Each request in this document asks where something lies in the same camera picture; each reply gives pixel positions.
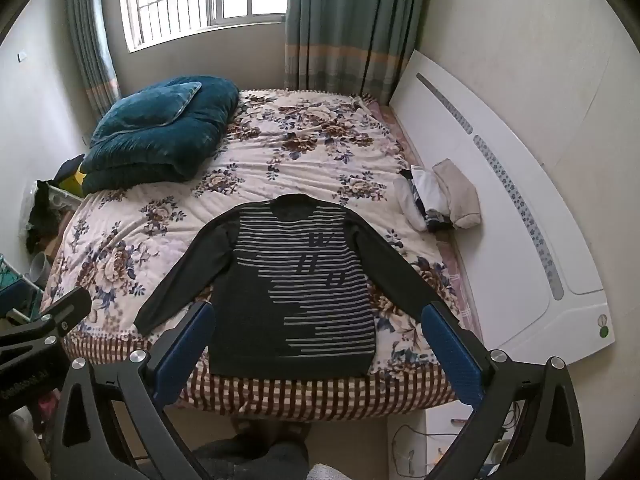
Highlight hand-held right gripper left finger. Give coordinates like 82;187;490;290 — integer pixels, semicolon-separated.
47;301;217;480

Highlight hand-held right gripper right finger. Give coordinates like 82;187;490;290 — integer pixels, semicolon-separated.
420;302;587;480

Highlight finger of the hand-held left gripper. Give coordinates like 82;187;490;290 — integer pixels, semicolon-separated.
0;287;93;361

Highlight dark striped sweater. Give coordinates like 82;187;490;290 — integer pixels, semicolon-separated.
134;194;460;378

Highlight pile of folded clothes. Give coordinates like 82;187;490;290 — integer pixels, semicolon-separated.
392;165;451;233

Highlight grey pipe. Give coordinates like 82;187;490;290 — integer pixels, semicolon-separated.
27;251;51;283

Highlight teal basket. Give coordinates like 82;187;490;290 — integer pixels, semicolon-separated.
0;255;43;321

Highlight white nightstand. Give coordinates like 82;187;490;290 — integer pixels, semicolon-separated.
387;400;531;480

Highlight black cloth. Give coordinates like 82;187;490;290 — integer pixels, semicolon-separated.
25;182;66;256

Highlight white headboard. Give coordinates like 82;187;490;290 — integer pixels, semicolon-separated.
390;50;617;376

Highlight white rack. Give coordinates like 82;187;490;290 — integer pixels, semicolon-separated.
47;185;83;211

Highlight person's dark trousers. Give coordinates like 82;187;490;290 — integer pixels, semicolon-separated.
192;435;311;480

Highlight dark patterned folded garment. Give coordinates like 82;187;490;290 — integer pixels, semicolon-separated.
400;170;456;233

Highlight beige folded garment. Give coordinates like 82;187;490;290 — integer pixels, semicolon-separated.
432;159;482;230

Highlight teal folded quilt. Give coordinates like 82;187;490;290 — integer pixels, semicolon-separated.
80;76;241;195

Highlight teal pillow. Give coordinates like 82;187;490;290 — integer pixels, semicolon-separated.
91;80;203;143

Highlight floral blanket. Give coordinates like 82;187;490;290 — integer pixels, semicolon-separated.
40;89;483;421

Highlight narrow green curtain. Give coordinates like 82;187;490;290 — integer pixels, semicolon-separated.
65;0;122;106

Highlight wide green curtain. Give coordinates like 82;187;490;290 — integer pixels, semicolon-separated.
284;0;433;106

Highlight black cable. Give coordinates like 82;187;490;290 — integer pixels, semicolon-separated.
392;425;436;476

